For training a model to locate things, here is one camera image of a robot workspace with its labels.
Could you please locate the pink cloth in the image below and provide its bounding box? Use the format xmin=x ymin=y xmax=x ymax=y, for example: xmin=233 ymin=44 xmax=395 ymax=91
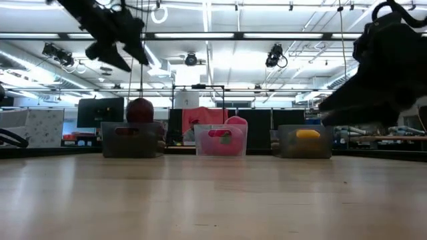
xmin=182 ymin=106 xmax=230 ymax=134

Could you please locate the thick black hose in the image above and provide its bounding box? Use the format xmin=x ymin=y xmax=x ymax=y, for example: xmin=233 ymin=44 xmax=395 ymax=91
xmin=0 ymin=128 xmax=29 ymax=149

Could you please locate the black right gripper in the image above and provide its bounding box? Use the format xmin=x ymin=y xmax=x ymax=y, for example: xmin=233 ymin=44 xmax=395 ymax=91
xmin=318 ymin=13 xmax=427 ymax=127

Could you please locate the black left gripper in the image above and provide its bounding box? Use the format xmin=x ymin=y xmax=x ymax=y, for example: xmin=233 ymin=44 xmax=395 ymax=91
xmin=78 ymin=6 xmax=150 ymax=73

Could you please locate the yellow bell pepper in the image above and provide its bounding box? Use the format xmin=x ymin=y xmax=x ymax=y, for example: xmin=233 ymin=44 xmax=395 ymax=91
xmin=296 ymin=129 xmax=321 ymax=139

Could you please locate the black partition panel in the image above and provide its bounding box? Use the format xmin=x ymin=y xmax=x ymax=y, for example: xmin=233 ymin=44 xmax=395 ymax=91
xmin=237 ymin=108 xmax=273 ymax=150
xmin=272 ymin=108 xmax=306 ymax=127

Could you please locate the black overhead rig beam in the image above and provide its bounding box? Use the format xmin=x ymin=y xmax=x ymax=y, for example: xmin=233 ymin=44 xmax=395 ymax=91
xmin=0 ymin=31 xmax=427 ymax=42

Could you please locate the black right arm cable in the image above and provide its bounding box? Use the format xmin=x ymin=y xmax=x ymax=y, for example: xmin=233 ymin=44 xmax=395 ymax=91
xmin=371 ymin=0 xmax=427 ymax=29

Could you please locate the white patterned box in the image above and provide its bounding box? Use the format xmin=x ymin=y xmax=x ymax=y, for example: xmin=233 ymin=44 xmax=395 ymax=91
xmin=25 ymin=109 xmax=65 ymax=149

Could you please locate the dark grey plastic basket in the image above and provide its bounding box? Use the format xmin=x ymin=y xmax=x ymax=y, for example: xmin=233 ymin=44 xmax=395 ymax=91
xmin=277 ymin=124 xmax=333 ymax=159

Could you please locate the black aluminium table frame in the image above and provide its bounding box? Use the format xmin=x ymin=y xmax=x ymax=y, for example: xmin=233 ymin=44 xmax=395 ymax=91
xmin=0 ymin=145 xmax=427 ymax=163

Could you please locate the grey cutting board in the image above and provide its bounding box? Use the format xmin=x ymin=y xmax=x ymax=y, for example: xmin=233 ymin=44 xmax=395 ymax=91
xmin=101 ymin=121 xmax=164 ymax=159

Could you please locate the black metal rack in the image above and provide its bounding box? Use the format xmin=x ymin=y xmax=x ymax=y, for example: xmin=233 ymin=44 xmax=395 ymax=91
xmin=171 ymin=84 xmax=226 ymax=147

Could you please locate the dark red apple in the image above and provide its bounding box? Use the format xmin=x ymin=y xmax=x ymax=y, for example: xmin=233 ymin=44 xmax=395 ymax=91
xmin=125 ymin=97 xmax=155 ymax=123

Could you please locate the black computer monitor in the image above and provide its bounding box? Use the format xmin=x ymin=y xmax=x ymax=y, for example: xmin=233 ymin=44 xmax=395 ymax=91
xmin=77 ymin=97 xmax=125 ymax=129

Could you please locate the clear plastic basket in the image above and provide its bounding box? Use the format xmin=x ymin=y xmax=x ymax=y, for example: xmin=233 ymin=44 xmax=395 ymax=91
xmin=193 ymin=123 xmax=249 ymax=157

